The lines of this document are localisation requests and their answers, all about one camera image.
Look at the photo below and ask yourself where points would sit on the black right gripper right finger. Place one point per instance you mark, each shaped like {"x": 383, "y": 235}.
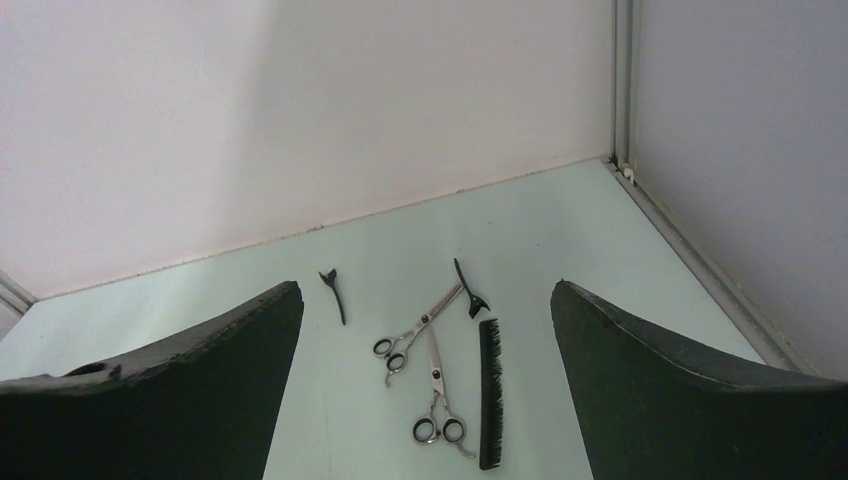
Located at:
{"x": 655, "y": 404}

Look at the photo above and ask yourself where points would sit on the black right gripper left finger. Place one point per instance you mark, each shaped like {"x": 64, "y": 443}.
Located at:
{"x": 199, "y": 404}

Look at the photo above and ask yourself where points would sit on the silver cutting scissors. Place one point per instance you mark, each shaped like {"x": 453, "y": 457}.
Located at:
{"x": 440, "y": 422}

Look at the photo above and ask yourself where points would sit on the black comb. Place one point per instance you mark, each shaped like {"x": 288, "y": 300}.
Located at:
{"x": 492, "y": 407}

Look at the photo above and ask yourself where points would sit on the silver thinning scissors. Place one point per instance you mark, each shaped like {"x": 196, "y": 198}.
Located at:
{"x": 393, "y": 350}

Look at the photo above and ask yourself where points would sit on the aluminium corner frame post right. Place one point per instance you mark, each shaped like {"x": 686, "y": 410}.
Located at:
{"x": 767, "y": 338}

